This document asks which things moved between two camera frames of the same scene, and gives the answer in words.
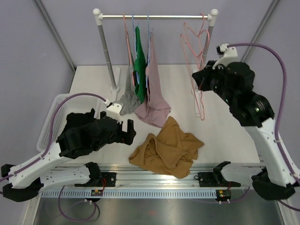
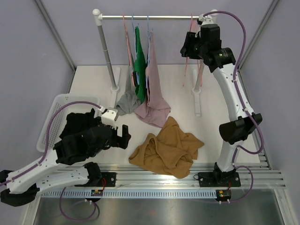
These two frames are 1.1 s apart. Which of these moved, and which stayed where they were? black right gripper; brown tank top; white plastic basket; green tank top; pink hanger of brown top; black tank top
Moved: black right gripper; pink hanger of brown top
Stayed: white plastic basket; black tank top; green tank top; brown tank top
